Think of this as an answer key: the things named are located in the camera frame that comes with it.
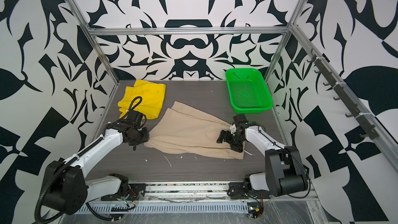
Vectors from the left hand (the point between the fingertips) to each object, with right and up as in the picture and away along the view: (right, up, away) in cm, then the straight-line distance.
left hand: (147, 135), depth 85 cm
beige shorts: (+20, +1, +7) cm, 21 cm away
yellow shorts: (-4, +21, +23) cm, 32 cm away
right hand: (+42, -4, +1) cm, 43 cm away
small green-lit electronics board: (+53, -30, -14) cm, 63 cm away
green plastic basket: (+65, +24, +28) cm, 75 cm away
